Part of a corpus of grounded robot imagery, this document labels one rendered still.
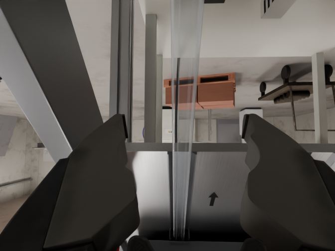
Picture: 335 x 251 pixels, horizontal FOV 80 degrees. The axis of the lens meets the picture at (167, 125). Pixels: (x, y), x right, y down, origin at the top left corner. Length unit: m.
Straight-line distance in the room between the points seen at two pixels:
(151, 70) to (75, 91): 0.42
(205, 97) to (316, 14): 2.48
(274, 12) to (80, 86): 0.52
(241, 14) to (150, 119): 0.39
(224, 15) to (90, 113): 0.54
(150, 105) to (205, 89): 2.62
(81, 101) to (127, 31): 0.31
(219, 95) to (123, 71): 2.72
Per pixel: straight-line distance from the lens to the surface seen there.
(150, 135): 0.54
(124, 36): 0.46
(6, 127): 11.01
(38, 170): 12.96
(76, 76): 0.17
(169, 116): 5.87
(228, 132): 9.98
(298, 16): 0.75
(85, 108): 0.18
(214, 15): 0.66
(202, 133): 9.90
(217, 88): 3.13
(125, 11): 0.49
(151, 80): 0.57
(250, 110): 6.57
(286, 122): 9.87
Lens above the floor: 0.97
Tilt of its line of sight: 4 degrees down
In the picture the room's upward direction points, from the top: 180 degrees counter-clockwise
